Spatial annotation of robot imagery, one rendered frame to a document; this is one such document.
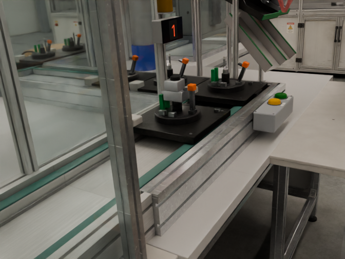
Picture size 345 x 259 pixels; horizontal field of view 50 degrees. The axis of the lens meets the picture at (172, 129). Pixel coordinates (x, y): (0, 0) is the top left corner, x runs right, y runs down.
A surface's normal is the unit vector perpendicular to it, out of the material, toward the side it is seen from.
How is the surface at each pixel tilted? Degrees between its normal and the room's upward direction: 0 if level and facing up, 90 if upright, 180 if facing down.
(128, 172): 90
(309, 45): 90
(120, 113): 90
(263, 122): 90
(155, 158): 0
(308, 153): 0
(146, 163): 0
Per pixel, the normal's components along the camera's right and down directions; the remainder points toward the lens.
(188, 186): 0.85, 0.15
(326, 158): -0.06, -0.93
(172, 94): -0.52, 0.35
